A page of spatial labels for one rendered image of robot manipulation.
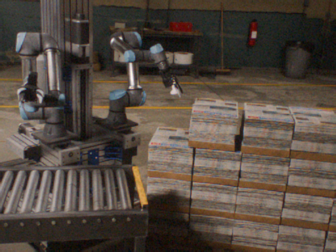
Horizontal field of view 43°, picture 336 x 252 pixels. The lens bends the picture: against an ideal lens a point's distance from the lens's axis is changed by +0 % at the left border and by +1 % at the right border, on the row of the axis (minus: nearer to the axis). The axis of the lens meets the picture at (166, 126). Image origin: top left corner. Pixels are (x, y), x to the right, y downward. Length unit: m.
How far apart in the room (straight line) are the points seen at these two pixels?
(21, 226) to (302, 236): 1.75
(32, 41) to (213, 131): 1.20
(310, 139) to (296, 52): 6.93
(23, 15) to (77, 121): 6.30
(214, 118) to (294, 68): 7.10
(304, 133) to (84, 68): 1.46
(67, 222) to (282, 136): 1.37
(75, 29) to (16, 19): 6.31
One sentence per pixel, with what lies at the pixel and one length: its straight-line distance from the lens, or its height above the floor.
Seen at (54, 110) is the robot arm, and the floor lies 1.00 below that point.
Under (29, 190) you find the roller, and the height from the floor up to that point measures 0.80.
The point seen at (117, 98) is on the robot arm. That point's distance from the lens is 3.01.
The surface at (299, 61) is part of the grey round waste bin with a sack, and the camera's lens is 9.57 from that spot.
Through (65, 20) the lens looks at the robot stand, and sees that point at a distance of 2.91.
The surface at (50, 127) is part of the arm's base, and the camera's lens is 2.80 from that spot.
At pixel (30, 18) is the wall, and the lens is 9.13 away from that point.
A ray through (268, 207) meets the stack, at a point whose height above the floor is 0.49.
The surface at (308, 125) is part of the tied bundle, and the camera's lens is 2.64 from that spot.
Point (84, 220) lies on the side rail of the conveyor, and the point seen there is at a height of 0.78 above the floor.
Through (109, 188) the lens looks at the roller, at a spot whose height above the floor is 0.80.
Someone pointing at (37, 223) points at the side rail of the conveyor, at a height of 0.78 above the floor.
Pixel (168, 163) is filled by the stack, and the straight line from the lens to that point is 2.71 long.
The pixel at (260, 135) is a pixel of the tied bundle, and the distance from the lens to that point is 2.63.
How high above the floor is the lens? 1.79
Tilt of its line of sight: 19 degrees down
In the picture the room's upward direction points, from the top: 4 degrees clockwise
